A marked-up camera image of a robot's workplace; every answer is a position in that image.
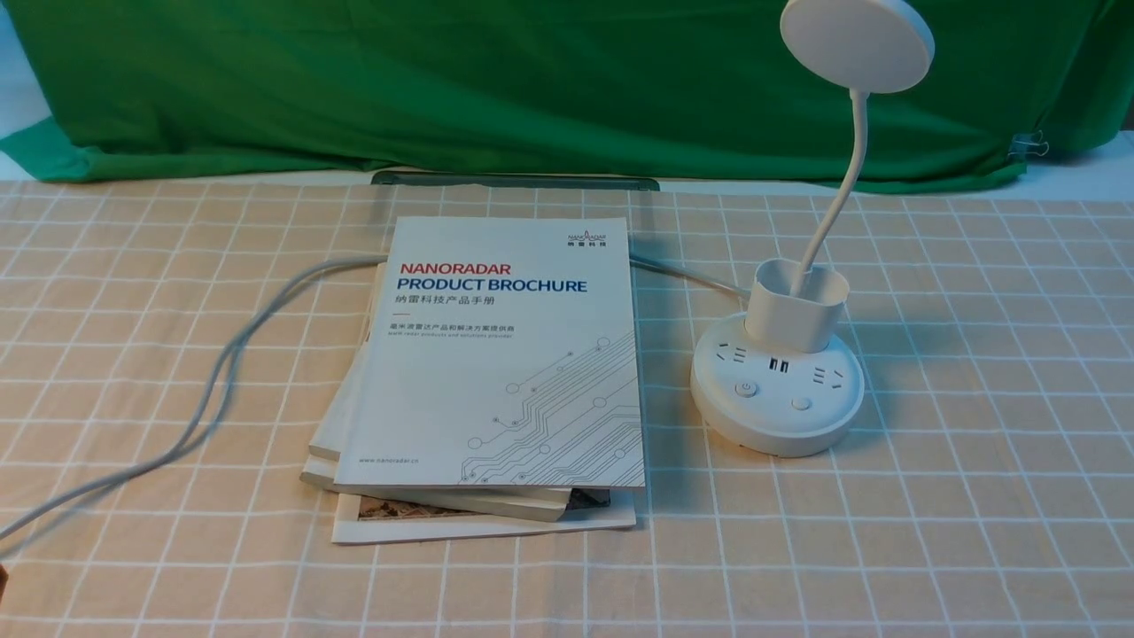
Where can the white desk lamp with sockets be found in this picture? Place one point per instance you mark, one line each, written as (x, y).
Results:
(776, 378)

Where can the white Nanoradar product brochure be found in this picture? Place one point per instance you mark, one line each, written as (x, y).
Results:
(502, 352)

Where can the white middle book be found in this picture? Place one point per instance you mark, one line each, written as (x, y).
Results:
(329, 442)

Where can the bottom white magazine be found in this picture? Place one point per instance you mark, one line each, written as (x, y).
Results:
(366, 521)

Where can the beige checked tablecloth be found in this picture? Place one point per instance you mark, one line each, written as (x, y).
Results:
(984, 491)

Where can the metal binder clip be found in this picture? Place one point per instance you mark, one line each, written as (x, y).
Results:
(1027, 145)

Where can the green backdrop cloth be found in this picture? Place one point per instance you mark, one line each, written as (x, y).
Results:
(665, 89)

